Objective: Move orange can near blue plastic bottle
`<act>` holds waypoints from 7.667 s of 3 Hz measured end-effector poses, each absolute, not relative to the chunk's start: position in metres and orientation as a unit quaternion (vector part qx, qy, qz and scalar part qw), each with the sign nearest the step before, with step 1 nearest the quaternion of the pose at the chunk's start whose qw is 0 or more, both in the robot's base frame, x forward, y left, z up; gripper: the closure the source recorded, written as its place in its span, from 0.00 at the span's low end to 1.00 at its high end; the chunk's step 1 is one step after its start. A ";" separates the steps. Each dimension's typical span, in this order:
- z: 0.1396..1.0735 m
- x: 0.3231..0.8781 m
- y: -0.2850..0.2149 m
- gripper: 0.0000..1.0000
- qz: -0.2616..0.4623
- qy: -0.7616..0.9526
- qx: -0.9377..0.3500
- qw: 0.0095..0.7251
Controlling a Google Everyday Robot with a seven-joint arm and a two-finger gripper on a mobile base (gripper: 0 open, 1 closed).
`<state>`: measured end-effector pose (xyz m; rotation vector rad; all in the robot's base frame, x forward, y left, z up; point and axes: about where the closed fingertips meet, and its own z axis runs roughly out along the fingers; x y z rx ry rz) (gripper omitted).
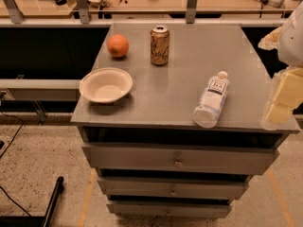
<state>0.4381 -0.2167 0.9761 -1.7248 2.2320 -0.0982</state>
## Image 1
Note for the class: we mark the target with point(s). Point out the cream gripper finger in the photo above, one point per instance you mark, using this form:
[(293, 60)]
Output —
[(285, 95)]

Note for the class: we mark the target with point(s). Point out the orange soda can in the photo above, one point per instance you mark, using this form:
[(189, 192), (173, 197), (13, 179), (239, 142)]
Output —
[(159, 45)]

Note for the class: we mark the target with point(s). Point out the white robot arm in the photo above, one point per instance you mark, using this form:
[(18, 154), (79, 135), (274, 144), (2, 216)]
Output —
[(290, 47)]

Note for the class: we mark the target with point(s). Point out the clear plastic water bottle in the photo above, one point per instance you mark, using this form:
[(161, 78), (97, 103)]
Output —
[(210, 104)]

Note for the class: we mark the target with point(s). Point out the crumpled plastic bag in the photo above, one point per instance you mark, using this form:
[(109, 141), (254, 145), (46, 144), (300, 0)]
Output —
[(271, 40)]

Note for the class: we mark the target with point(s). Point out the grey drawer cabinet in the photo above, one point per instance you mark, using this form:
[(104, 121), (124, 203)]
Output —
[(151, 158)]

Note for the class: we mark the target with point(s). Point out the orange fruit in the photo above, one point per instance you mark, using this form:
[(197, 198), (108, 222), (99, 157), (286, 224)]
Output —
[(117, 46)]

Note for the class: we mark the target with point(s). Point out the white paper bowl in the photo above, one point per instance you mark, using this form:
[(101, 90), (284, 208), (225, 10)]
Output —
[(106, 85)]

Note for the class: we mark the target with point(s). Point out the black metal stand leg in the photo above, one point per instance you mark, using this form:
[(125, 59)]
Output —
[(36, 221)]

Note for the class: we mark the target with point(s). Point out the grey railing post right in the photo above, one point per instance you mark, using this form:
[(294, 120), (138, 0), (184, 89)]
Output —
[(191, 11)]

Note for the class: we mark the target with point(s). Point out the grey railing post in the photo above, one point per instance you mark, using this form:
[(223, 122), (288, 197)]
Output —
[(82, 11), (191, 11), (15, 14)]

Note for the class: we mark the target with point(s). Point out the grey railing post middle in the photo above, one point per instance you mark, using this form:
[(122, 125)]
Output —
[(82, 11)]

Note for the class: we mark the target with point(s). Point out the grey railing post left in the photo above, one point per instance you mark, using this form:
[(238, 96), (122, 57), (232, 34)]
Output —
[(15, 14)]

